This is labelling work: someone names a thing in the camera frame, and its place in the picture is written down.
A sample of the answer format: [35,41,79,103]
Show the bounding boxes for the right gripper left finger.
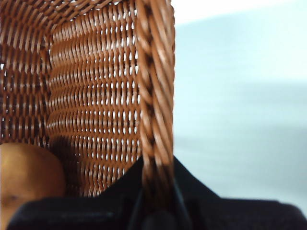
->
[7,156,145,230]

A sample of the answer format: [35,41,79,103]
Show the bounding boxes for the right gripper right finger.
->
[173,155,307,230]

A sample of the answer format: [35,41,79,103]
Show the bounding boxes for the brown wicker basket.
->
[0,0,176,216]

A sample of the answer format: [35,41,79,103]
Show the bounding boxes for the brown potato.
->
[0,143,67,223]

